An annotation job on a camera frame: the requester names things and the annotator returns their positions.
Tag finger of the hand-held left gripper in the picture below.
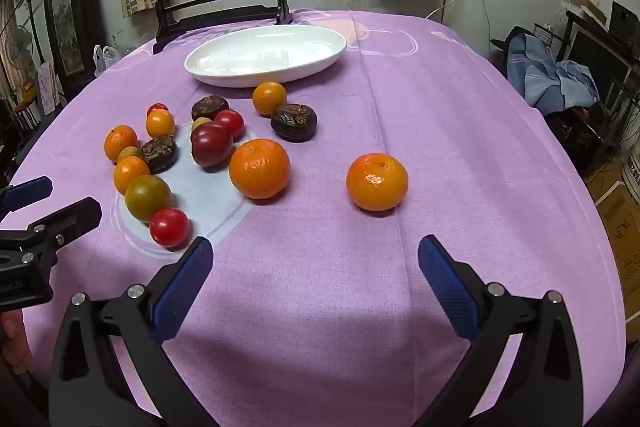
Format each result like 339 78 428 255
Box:
0 197 103 269
0 176 54 220

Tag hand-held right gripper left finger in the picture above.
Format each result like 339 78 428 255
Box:
47 236 221 427

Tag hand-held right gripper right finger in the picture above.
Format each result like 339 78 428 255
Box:
417 234 586 427

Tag orange cherry tomato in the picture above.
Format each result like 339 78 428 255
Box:
146 109 176 138
113 156 151 196
252 81 288 116

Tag green-orange tomato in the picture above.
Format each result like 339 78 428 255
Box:
125 175 172 224

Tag small orange mandarin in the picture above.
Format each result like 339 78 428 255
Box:
104 125 139 164

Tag dark brown water chestnut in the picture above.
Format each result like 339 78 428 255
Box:
191 95 230 122
270 104 318 142
139 135 179 174

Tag large orange mandarin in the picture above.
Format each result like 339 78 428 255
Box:
346 153 409 212
229 138 291 200

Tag dark red tomato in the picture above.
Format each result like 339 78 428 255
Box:
190 123 234 168

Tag white oval plate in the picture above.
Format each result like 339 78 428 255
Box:
184 25 348 88

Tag person's left hand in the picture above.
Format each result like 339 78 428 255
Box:
0 311 32 376

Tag pink hanging cloth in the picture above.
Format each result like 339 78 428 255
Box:
37 62 61 115

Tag purple tablecloth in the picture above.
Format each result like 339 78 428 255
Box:
0 9 628 427

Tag standing fan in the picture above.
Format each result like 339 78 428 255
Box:
5 24 36 72

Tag white plastic bag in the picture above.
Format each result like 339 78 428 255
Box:
93 44 122 78

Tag cardboard box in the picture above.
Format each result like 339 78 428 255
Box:
595 177 640 288

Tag blue clothes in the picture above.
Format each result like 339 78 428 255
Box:
507 32 601 115

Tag black monitor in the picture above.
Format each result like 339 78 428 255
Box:
565 14 636 108

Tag white cable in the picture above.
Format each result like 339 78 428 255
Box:
425 0 466 20

